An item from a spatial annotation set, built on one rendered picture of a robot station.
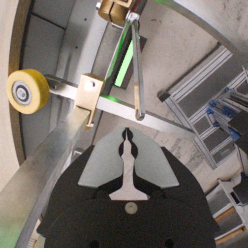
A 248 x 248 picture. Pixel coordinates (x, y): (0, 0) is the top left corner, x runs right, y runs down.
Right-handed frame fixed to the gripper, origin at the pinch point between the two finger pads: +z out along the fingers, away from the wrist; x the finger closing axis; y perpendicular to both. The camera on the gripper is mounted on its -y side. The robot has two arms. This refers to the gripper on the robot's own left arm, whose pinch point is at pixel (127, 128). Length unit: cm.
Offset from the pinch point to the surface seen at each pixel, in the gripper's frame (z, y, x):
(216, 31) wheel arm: 10.4, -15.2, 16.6
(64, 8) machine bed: 29.4, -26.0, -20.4
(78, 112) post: 10.5, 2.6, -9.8
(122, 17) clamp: 10.1, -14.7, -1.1
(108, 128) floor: 96, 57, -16
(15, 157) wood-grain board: 6.2, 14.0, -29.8
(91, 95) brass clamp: 13.0, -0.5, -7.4
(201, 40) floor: 96, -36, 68
